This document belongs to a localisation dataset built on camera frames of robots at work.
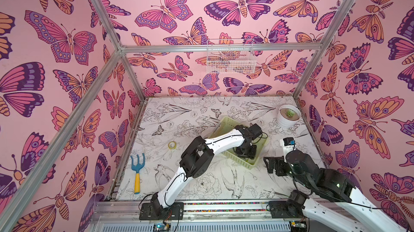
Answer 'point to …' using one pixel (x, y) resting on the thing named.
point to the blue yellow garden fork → (137, 168)
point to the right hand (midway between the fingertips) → (270, 159)
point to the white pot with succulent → (288, 116)
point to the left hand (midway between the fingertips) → (253, 158)
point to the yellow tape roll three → (172, 144)
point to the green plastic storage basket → (226, 124)
